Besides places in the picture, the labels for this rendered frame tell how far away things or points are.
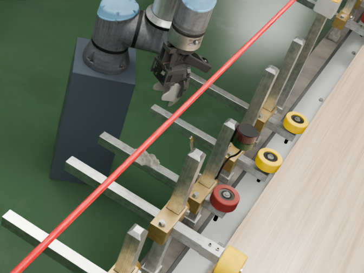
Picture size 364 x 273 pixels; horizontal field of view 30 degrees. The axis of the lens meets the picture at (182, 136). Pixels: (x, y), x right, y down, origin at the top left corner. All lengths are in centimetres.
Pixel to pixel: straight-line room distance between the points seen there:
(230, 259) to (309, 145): 68
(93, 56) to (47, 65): 101
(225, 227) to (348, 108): 63
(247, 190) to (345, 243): 54
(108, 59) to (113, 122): 29
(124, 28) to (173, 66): 81
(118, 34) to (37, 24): 142
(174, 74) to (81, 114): 104
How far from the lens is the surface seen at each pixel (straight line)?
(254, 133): 182
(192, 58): 182
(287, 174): 208
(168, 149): 337
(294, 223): 194
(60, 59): 375
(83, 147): 292
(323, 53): 316
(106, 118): 281
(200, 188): 196
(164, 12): 256
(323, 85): 310
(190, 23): 173
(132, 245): 148
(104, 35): 264
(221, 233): 222
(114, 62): 269
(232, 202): 190
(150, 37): 261
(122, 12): 258
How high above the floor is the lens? 219
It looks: 39 degrees down
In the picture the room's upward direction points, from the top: 21 degrees clockwise
